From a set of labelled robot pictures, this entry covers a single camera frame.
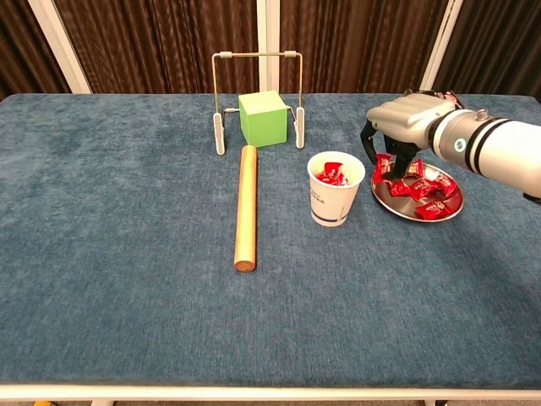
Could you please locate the bowl of red candies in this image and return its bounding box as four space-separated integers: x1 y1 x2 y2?
370 158 465 222

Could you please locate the dark brown pleated curtain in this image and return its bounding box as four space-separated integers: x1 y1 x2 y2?
434 0 541 96
0 0 71 101
54 0 260 95
278 0 447 95

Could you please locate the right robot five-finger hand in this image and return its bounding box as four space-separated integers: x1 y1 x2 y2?
359 92 460 181

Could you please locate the metal wire stand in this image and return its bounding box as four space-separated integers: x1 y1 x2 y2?
210 50 306 156

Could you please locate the blue table cloth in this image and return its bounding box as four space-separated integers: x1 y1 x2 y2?
0 92 541 389

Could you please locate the green cube block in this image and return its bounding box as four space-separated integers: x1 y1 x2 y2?
238 90 289 148

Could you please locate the white partition frame post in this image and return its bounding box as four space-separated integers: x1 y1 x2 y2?
255 0 282 95
27 0 93 95
419 0 465 92

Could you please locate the wooden rod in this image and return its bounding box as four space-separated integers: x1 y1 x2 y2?
233 145 259 273

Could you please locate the black luncheon meat tin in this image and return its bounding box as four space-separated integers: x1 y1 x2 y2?
403 87 467 112

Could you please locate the white paper cup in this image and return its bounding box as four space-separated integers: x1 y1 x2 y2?
307 151 367 228

